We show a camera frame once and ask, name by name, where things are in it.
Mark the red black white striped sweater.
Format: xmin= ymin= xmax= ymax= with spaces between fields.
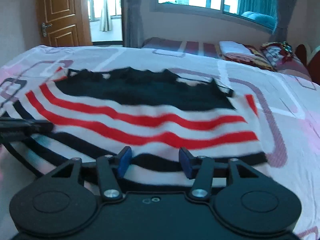
xmin=1 ymin=67 xmax=267 ymax=190

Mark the pink white patterned bedspread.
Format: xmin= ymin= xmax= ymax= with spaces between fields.
xmin=1 ymin=46 xmax=319 ymax=239

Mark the brown wooden door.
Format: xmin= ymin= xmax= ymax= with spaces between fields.
xmin=37 ymin=0 xmax=92 ymax=47

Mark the red yellow folded blanket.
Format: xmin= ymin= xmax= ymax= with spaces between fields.
xmin=219 ymin=44 xmax=275 ymax=72

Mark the folded white towel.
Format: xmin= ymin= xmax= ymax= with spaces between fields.
xmin=219 ymin=41 xmax=254 ymax=57

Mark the patterned red white pillow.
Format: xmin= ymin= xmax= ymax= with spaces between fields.
xmin=260 ymin=42 xmax=311 ymax=81

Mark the white sheer balcony curtain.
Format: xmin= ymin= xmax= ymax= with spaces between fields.
xmin=100 ymin=0 xmax=112 ymax=32

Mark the red heart-shaped headboard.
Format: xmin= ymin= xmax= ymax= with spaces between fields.
xmin=295 ymin=44 xmax=320 ymax=85

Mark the grey curtain left of window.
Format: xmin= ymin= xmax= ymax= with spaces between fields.
xmin=121 ymin=0 xmax=144 ymax=48

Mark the grey curtain of window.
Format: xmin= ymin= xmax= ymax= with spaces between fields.
xmin=121 ymin=0 xmax=144 ymax=48
xmin=269 ymin=0 xmax=297 ymax=42

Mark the grey curtain right of window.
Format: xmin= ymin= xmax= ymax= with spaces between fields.
xmin=269 ymin=0 xmax=297 ymax=42

